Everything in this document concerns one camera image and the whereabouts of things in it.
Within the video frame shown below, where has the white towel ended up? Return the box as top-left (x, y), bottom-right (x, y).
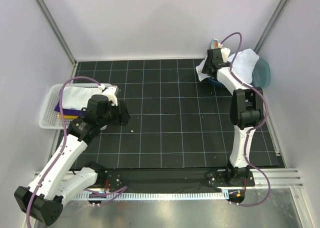
top-left (195, 48), bottom-right (260, 83)

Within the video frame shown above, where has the light blue bear towel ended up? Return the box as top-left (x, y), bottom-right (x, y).
top-left (62, 86), bottom-right (102, 110)

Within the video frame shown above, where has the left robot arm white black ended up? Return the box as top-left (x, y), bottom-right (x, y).
top-left (14, 94), bottom-right (131, 226)

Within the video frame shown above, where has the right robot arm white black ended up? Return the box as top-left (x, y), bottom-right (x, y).
top-left (201, 48), bottom-right (264, 186)

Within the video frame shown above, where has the orange patterned towel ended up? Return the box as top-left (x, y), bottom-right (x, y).
top-left (210, 38), bottom-right (221, 49)

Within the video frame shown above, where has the purple folded towel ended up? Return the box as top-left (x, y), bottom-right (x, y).
top-left (54, 103), bottom-right (82, 116)

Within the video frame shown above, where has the teal plastic bowl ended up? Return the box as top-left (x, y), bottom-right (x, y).
top-left (197, 57), bottom-right (271, 88)

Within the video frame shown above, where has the black grid mat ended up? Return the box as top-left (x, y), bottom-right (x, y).
top-left (46, 59), bottom-right (286, 169)

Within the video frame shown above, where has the yellow folded towel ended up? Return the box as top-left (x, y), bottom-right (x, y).
top-left (57, 114), bottom-right (77, 119)

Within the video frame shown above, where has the white plastic basket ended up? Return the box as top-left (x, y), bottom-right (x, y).
top-left (38, 83), bottom-right (112, 130)

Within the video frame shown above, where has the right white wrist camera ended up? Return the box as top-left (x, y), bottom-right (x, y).
top-left (217, 43), bottom-right (231, 63)

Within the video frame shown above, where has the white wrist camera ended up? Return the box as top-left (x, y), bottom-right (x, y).
top-left (101, 86), bottom-right (120, 106)
top-left (217, 43), bottom-right (231, 63)

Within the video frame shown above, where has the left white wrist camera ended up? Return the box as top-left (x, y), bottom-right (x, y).
top-left (101, 86), bottom-right (120, 106)

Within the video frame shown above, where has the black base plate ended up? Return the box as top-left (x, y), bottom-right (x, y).
top-left (90, 167), bottom-right (255, 194)

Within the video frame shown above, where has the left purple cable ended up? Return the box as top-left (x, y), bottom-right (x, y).
top-left (24, 76), bottom-right (128, 228)

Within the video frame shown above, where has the white slotted cable duct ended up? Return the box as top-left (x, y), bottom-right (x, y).
top-left (74, 190), bottom-right (229, 202)

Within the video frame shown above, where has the right aluminium frame post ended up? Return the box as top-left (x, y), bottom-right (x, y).
top-left (254, 0), bottom-right (290, 54)

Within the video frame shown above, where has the aluminium frame post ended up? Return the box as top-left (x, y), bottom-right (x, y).
top-left (254, 0), bottom-right (290, 54)
top-left (35, 0), bottom-right (76, 65)

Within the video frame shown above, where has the aluminium rail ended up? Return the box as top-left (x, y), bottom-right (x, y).
top-left (32, 168), bottom-right (305, 191)

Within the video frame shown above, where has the left aluminium frame post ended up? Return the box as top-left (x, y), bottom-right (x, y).
top-left (35, 0), bottom-right (76, 65)

